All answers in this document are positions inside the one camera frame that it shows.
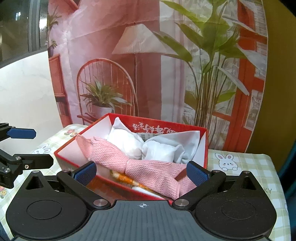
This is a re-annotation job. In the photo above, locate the pink mesh cloth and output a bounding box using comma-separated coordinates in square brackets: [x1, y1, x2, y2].
[76, 135, 196, 200]

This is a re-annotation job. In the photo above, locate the red strawberry cardboard box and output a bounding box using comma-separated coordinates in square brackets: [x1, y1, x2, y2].
[54, 113, 208, 200]

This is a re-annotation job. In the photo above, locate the orange patterned packet in box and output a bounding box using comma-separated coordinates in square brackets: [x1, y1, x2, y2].
[110, 170, 162, 198]

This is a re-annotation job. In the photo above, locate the white cloth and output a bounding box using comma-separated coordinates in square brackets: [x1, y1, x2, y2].
[106, 118, 200, 164]

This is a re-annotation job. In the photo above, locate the printed room scene backdrop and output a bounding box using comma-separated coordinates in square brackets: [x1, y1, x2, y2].
[47, 1, 267, 152]

